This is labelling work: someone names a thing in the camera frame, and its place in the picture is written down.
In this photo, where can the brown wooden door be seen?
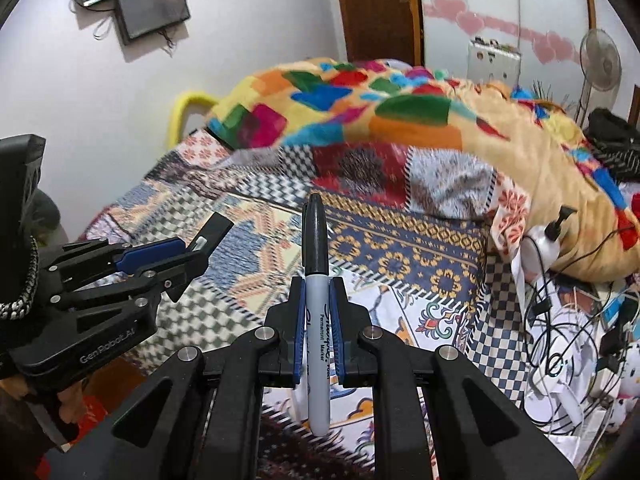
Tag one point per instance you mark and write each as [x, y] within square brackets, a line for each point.
[380, 10]

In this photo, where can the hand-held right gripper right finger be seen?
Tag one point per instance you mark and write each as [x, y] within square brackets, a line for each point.
[336, 330]

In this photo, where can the white standing fan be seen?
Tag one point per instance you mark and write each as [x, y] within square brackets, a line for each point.
[600, 60]

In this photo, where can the yellow plastic chair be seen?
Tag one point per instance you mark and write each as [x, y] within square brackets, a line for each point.
[182, 105]

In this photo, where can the black grey marker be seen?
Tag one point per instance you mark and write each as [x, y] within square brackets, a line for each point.
[316, 310]

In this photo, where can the patchwork printed bedsheet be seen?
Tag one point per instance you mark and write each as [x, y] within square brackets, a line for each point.
[425, 260]

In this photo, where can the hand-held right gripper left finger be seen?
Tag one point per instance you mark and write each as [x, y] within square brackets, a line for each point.
[300, 330]

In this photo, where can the white cat plush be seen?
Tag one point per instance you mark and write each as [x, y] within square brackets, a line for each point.
[630, 385]

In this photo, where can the red orange cloth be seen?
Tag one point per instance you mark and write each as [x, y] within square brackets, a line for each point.
[92, 410]

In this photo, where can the black rectangular case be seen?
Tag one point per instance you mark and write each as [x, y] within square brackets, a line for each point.
[217, 227]

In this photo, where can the white switch board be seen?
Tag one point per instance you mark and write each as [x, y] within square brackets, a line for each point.
[492, 62]

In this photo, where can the dark grey round object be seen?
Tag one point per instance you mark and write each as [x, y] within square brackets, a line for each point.
[47, 212]

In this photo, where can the white pump bottle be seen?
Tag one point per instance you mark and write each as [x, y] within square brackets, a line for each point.
[537, 252]

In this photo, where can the dark wall panel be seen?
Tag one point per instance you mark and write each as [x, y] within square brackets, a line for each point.
[152, 12]

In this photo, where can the black bag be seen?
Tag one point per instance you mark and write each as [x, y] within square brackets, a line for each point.
[615, 140]

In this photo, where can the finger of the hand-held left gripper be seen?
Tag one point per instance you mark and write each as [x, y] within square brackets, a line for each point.
[170, 272]
[150, 255]

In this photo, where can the colourful patch fleece blanket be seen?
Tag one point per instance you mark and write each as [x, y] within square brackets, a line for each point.
[415, 130]

